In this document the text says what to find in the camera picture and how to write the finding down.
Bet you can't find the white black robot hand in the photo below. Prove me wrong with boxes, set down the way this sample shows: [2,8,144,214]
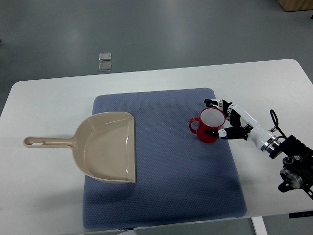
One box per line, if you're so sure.
[204,99,280,153]

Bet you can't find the red cup white inside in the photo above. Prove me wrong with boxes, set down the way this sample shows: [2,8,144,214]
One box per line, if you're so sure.
[189,107,226,143]

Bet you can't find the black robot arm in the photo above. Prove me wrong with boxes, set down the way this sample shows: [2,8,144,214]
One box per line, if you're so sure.
[267,109,313,198]

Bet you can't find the beige plastic dustpan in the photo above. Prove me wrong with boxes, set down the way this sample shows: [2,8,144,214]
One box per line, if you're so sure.
[23,112,136,184]

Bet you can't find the blue-grey fabric mat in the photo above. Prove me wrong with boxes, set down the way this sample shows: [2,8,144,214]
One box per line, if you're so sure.
[83,88,246,229]

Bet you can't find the white table leg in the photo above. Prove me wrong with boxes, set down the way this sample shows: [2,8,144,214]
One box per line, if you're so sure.
[251,216,268,235]

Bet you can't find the wooden box corner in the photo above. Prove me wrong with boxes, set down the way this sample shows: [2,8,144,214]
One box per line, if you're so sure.
[277,0,313,12]

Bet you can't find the lower metal floor plate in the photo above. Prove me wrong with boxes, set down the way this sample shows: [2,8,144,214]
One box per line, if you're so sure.
[98,62,112,71]

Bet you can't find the metal floor plate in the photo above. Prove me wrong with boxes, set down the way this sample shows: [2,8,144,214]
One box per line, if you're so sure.
[98,62,112,71]
[99,52,112,61]

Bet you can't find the upper metal floor plate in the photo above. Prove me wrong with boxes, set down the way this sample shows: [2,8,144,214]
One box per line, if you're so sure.
[99,52,112,61]

